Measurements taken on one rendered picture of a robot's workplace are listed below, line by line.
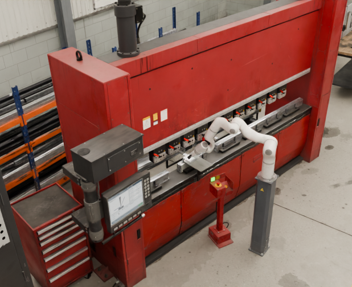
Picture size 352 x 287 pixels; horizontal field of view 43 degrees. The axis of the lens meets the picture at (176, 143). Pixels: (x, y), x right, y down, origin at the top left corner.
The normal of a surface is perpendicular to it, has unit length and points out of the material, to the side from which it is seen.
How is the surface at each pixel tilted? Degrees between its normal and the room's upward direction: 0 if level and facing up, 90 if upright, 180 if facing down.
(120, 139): 1
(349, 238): 0
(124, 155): 91
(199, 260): 0
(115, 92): 90
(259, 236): 90
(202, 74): 90
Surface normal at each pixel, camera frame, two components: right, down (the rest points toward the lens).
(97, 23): 0.80, 0.31
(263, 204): -0.60, 0.44
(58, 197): -0.02, -0.84
